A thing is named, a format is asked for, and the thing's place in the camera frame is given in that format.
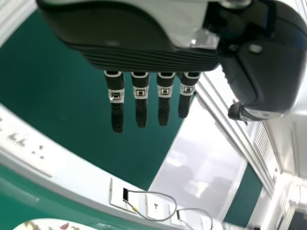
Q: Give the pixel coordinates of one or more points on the plate with brown leaf pattern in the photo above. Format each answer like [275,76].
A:
[48,226]

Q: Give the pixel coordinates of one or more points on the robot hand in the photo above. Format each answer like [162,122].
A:
[144,36]

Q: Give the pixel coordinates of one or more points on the white aluminium bench rail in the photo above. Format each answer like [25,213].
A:
[239,143]

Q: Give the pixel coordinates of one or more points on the white socket strip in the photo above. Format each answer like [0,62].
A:
[72,167]

